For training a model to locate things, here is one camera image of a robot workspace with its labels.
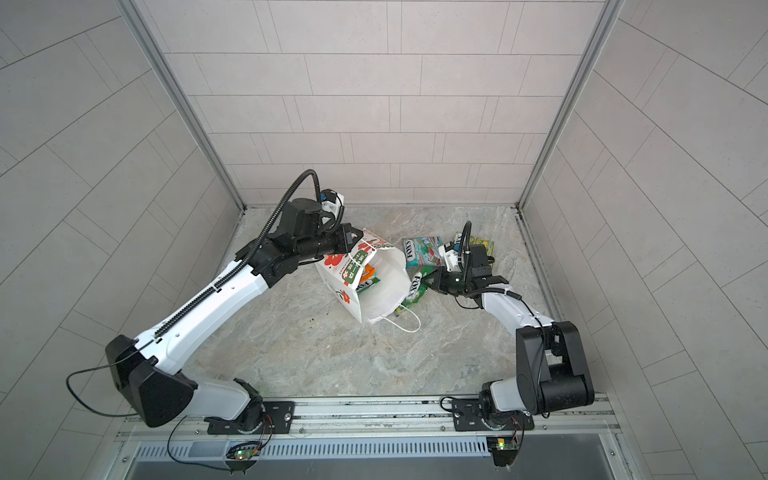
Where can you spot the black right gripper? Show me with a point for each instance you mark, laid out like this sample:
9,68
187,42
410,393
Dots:
442,275

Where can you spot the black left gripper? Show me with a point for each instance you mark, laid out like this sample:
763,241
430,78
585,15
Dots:
343,244

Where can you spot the yellow green Fox's candy packet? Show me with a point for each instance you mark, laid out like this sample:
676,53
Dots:
488,244

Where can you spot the teal Fox's candy packet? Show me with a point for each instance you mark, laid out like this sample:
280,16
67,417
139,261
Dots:
422,251

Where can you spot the white floral paper bag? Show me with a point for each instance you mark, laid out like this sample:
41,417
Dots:
342,274

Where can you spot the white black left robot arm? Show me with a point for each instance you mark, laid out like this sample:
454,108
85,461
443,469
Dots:
147,370

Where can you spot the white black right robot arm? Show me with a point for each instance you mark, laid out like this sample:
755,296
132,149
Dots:
551,370

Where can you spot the orange snack packet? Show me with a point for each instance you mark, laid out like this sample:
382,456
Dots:
368,279

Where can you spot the right circuit board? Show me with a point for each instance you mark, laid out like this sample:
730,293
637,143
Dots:
503,450

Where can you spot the circuit board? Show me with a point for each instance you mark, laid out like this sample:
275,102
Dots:
246,451
503,450

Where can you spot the left circuit board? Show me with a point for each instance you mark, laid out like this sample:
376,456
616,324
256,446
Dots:
246,451

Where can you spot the left corner aluminium profile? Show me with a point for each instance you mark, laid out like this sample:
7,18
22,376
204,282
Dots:
150,48

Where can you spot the corner aluminium profile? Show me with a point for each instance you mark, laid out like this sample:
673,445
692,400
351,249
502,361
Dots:
150,48
601,31

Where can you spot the right corner aluminium profile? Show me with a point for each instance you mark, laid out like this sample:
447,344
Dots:
601,31

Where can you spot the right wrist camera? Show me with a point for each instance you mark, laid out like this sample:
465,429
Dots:
472,261

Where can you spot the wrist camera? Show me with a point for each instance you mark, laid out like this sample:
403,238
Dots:
472,261
303,217

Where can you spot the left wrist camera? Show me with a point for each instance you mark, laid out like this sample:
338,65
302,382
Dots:
303,217

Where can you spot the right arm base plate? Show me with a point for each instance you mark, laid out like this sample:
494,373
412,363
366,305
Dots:
477,415

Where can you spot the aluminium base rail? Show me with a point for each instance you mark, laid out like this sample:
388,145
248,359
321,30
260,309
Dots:
398,417

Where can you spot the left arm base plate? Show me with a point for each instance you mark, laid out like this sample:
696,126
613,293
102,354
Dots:
270,417

